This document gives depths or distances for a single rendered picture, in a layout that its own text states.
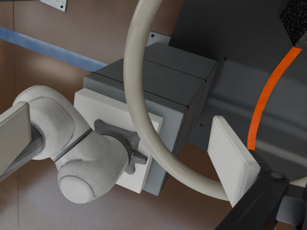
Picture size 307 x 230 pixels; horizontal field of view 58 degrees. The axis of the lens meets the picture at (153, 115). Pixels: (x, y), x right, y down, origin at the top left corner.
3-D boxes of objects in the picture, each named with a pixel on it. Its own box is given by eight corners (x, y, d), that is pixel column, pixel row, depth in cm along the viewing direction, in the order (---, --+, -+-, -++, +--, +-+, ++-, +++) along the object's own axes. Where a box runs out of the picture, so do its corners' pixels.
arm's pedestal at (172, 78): (203, 128, 182) (166, 211, 114) (135, 102, 193) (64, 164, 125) (230, 55, 158) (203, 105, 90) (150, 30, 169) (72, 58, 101)
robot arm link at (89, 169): (109, 180, 102) (76, 223, 83) (76, 143, 100) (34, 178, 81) (139, 161, 95) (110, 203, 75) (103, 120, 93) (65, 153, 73)
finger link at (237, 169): (246, 165, 13) (262, 166, 13) (213, 114, 20) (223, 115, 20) (235, 216, 14) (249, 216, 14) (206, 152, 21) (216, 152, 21)
